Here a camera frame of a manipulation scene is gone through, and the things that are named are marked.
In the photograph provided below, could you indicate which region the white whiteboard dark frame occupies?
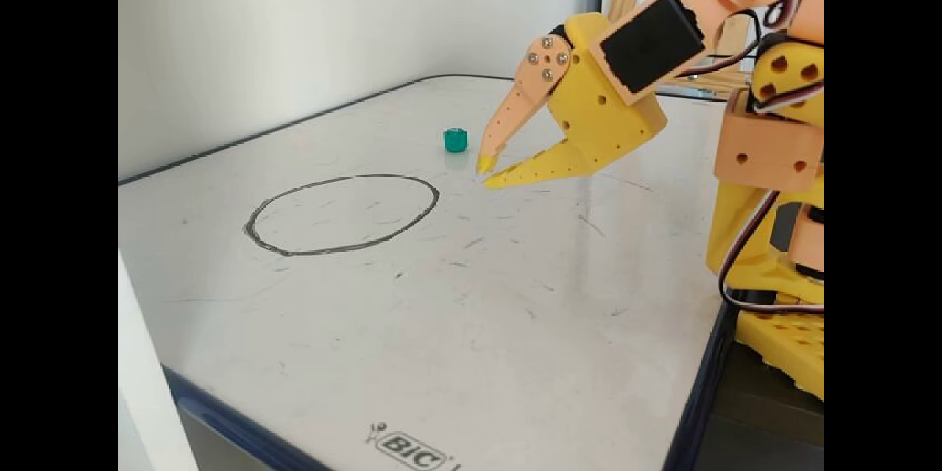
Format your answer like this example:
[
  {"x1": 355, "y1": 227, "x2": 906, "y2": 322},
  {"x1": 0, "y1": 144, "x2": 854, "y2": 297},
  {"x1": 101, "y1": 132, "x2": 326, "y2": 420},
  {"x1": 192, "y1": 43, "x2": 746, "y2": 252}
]
[{"x1": 118, "y1": 74, "x2": 740, "y2": 471}]

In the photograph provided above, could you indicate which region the white upright panel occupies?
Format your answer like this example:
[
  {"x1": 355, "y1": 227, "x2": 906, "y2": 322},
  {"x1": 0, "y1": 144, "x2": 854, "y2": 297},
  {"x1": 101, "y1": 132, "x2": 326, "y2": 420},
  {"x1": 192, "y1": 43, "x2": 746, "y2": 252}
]
[{"x1": 118, "y1": 250, "x2": 199, "y2": 471}]

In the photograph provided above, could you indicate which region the yellow perforated robot base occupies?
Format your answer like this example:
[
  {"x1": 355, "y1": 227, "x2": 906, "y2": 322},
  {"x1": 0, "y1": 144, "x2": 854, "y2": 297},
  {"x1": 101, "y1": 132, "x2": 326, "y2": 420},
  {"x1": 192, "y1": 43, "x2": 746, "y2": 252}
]
[{"x1": 736, "y1": 305, "x2": 825, "y2": 402}]

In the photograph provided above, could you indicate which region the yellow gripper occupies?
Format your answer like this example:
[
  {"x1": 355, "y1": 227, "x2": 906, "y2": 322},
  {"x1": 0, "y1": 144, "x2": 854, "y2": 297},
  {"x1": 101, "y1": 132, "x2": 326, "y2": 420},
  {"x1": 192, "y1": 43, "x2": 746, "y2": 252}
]
[{"x1": 476, "y1": 13, "x2": 668, "y2": 190}]

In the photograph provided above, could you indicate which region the black drawn circle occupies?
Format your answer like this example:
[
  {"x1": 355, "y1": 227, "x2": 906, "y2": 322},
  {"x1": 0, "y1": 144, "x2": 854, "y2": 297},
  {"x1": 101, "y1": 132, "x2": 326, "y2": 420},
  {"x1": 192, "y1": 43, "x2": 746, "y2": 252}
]
[{"x1": 244, "y1": 174, "x2": 441, "y2": 257}]

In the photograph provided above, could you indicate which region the striped servo cable at base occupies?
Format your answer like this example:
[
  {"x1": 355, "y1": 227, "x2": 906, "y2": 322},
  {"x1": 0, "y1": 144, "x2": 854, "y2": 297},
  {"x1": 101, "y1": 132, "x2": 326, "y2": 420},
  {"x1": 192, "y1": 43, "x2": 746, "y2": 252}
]
[{"x1": 718, "y1": 190, "x2": 825, "y2": 312}]

